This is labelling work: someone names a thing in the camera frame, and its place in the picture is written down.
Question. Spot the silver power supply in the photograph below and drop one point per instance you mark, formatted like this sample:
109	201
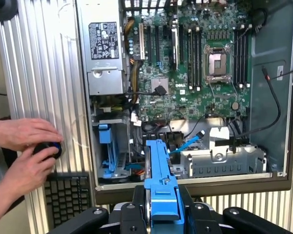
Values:
102	73

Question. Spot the black round foot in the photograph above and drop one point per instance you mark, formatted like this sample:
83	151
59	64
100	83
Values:
2	8

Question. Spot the black keyboard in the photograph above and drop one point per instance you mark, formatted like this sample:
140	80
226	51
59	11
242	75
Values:
66	200

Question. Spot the person right hand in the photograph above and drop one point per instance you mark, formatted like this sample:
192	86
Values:
27	173

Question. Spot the clear round plastic disc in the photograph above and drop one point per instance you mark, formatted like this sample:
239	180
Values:
80	131

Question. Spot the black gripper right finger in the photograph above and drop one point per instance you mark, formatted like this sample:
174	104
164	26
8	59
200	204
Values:
201	219

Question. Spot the silver metal drive cage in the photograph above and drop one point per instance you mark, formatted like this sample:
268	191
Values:
222	165

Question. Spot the CPU socket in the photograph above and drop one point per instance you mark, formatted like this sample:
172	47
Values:
217	64

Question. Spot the person left hand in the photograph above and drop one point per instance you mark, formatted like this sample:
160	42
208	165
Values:
27	132

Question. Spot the steel socket cover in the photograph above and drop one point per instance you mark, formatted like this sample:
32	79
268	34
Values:
219	78

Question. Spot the white expansion slot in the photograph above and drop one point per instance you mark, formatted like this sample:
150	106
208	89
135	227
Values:
142	41

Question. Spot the black plastic card retainer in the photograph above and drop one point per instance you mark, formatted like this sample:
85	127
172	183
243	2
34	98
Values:
173	139

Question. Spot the black RAM slot bank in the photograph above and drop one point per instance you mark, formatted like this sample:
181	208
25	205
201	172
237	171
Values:
195	58
241	56

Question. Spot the open PC case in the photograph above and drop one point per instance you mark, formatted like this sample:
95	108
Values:
271	97

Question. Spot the round coin battery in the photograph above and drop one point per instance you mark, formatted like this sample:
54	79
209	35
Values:
235	105

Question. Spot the thin steel locking lever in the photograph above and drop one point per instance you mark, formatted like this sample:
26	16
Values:
240	35

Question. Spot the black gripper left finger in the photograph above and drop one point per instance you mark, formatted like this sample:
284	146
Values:
136	219

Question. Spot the empty blue disk carrier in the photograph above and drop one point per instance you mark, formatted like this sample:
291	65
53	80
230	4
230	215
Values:
107	134

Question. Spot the silver chipset heatsink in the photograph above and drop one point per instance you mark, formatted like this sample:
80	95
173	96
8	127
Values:
160	83

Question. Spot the black expansion slot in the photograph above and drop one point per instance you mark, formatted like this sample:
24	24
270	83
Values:
149	44
158	44

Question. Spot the green motherboard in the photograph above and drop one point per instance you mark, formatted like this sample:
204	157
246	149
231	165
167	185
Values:
185	102

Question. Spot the hard drive in blue caddy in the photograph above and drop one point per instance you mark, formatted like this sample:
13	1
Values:
120	136

